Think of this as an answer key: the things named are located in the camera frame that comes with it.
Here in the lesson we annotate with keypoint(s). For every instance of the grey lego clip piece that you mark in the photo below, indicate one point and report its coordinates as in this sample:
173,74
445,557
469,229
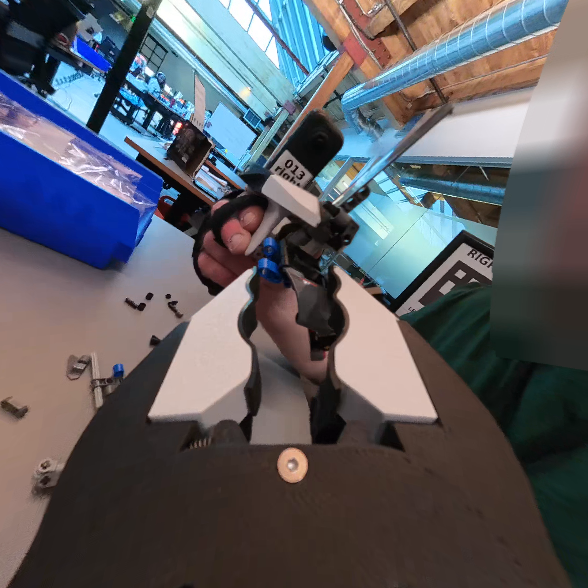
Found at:
13,408

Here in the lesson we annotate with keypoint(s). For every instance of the dark open cardboard box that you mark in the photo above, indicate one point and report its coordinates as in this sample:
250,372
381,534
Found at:
188,149

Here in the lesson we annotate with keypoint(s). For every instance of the person's right forearm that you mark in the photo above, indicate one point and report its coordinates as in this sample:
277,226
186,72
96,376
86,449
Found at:
285,340

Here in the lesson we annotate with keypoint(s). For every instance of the scattered black lego pins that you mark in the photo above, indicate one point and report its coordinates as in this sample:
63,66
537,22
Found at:
173,307

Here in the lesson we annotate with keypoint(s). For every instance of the small grey lego connector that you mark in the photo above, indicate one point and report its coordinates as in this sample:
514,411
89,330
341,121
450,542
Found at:
48,475

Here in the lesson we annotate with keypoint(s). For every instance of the grey lego bracket piece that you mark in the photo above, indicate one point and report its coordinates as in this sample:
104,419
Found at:
78,365

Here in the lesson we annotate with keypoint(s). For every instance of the framed black white marker poster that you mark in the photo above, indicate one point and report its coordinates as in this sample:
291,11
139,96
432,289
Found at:
452,275

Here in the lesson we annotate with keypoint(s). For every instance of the person's right hand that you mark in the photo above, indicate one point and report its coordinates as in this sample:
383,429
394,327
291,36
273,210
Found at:
220,266

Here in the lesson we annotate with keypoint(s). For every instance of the black grey lego frame assembly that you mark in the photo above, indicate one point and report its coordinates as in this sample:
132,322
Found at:
317,298

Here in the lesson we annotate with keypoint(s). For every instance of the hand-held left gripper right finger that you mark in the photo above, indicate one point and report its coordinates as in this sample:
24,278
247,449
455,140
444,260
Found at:
381,367

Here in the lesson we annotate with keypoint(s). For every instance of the brown desk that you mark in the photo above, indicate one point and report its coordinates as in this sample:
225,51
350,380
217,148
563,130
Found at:
174,167

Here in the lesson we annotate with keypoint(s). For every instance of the silver spiral air duct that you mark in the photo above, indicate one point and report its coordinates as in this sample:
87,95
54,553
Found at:
459,43
454,190

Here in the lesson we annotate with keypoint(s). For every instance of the blue plastic bin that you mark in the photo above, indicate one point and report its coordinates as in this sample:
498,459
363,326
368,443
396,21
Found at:
59,206

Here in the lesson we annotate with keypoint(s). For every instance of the grey lego axle blue bush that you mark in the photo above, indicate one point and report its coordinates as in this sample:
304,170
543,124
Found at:
97,381

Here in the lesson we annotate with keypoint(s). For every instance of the wooden pillar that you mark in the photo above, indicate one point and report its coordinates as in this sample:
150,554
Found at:
317,87

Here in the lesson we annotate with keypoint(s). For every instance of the narrow white easel board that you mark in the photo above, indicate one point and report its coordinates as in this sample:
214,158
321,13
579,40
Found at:
198,99

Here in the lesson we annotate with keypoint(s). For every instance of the clear plastic bags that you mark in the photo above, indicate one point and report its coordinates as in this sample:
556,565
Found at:
82,151

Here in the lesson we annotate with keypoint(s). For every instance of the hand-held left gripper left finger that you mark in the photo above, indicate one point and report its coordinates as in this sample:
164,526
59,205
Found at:
202,367

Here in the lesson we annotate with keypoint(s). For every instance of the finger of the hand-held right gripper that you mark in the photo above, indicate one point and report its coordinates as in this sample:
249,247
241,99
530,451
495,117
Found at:
291,197

